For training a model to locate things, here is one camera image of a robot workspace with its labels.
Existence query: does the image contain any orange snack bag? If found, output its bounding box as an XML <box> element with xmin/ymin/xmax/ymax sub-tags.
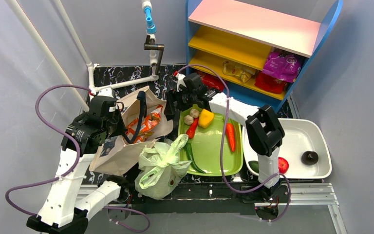
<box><xmin>124</xmin><ymin>105</ymin><xmax>163</xmax><ymax>144</ymax></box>

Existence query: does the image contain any beige canvas tote bag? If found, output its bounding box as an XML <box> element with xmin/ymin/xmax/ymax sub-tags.
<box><xmin>89</xmin><ymin>86</ymin><xmax>173</xmax><ymax>176</ymax></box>

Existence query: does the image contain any translucent white plastic bag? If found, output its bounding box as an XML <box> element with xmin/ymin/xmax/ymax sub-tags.
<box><xmin>134</xmin><ymin>134</ymin><xmax>191</xmax><ymax>200</ymax></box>

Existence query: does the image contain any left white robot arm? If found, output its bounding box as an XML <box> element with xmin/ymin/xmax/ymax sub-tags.
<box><xmin>26</xmin><ymin>96</ymin><xmax>126</xmax><ymax>234</ymax></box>

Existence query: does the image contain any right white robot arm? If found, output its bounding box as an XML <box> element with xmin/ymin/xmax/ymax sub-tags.
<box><xmin>164</xmin><ymin>72</ymin><xmax>285</xmax><ymax>190</ymax></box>

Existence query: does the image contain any red snack bag left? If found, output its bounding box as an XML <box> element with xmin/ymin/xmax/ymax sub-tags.
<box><xmin>197</xmin><ymin>71</ymin><xmax>226</xmax><ymax>92</ymax></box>

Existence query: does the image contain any red snack bag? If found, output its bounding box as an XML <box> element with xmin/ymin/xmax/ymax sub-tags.
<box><xmin>255</xmin><ymin>72</ymin><xmax>288</xmax><ymax>94</ymax></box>
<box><xmin>197</xmin><ymin>71</ymin><xmax>226</xmax><ymax>92</ymax></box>

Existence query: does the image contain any yellow snack bag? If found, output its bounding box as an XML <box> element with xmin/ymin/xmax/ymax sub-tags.
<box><xmin>222</xmin><ymin>60</ymin><xmax>257</xmax><ymax>83</ymax></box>

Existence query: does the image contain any red snack bag right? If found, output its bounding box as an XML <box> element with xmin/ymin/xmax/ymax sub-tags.
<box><xmin>255</xmin><ymin>72</ymin><xmax>288</xmax><ymax>94</ymax></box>

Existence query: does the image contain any purple snack bag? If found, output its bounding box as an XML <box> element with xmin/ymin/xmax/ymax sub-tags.
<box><xmin>262</xmin><ymin>48</ymin><xmax>305</xmax><ymax>83</ymax></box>

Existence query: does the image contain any garlic bulb upper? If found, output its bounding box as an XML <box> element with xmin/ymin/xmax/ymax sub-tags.
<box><xmin>189</xmin><ymin>109</ymin><xmax>200</xmax><ymax>118</ymax></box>

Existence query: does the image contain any garlic bulb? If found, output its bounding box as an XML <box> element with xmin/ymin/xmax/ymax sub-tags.
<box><xmin>189</xmin><ymin>109</ymin><xmax>200</xmax><ymax>118</ymax></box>
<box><xmin>183</xmin><ymin>115</ymin><xmax>195</xmax><ymax>126</ymax></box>

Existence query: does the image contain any garlic bulb lower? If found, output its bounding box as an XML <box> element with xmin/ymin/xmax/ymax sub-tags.
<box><xmin>183</xmin><ymin>115</ymin><xmax>195</xmax><ymax>126</ymax></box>

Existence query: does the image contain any yellow bell pepper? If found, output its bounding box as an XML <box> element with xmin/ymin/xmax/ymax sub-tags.
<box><xmin>198</xmin><ymin>109</ymin><xmax>215</xmax><ymax>129</ymax></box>

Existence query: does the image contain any red chili pepper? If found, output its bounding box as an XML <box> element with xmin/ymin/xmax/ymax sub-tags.
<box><xmin>186</xmin><ymin>118</ymin><xmax>199</xmax><ymax>139</ymax></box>

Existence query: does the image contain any green chili pepper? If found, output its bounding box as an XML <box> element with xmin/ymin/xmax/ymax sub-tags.
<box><xmin>185</xmin><ymin>142</ymin><xmax>206</xmax><ymax>174</ymax></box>

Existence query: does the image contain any orange carrot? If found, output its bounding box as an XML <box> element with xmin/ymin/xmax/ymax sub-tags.
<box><xmin>226</xmin><ymin>122</ymin><xmax>236</xmax><ymax>152</ymax></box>

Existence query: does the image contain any colourful shelf unit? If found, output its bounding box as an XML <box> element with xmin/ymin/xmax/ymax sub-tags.
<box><xmin>186</xmin><ymin>0</ymin><xmax>343</xmax><ymax>111</ymax></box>

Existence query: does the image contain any dark green avocado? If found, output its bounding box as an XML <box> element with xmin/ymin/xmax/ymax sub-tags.
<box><xmin>248</xmin><ymin>160</ymin><xmax>259</xmax><ymax>174</ymax></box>

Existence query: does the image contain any red apple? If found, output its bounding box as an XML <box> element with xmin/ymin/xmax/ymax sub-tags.
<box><xmin>278</xmin><ymin>157</ymin><xmax>289</xmax><ymax>174</ymax></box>

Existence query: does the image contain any white plastic tray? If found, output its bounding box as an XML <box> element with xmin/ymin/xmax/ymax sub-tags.
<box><xmin>242</xmin><ymin>118</ymin><xmax>333</xmax><ymax>180</ymax></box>

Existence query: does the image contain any dark mangosteen fruit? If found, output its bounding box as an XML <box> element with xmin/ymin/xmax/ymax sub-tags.
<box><xmin>301</xmin><ymin>151</ymin><xmax>319</xmax><ymax>166</ymax></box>

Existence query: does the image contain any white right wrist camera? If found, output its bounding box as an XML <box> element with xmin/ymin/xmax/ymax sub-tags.
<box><xmin>173</xmin><ymin>71</ymin><xmax>187</xmax><ymax>93</ymax></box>

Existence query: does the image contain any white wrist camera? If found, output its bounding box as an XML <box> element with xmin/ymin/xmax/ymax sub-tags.
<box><xmin>89</xmin><ymin>86</ymin><xmax>116</xmax><ymax>98</ymax></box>
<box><xmin>173</xmin><ymin>71</ymin><xmax>187</xmax><ymax>93</ymax></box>

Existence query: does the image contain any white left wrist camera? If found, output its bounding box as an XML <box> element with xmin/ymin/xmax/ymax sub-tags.
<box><xmin>89</xmin><ymin>86</ymin><xmax>116</xmax><ymax>98</ymax></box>

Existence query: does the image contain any white pvc pipe frame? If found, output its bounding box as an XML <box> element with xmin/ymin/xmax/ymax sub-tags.
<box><xmin>5</xmin><ymin>0</ymin><xmax>164</xmax><ymax>112</ymax></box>

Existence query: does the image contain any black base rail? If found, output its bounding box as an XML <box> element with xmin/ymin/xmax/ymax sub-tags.
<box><xmin>129</xmin><ymin>182</ymin><xmax>289</xmax><ymax>215</ymax></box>

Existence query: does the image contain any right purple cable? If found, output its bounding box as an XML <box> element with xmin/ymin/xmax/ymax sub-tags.
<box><xmin>176</xmin><ymin>64</ymin><xmax>292</xmax><ymax>223</ymax></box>

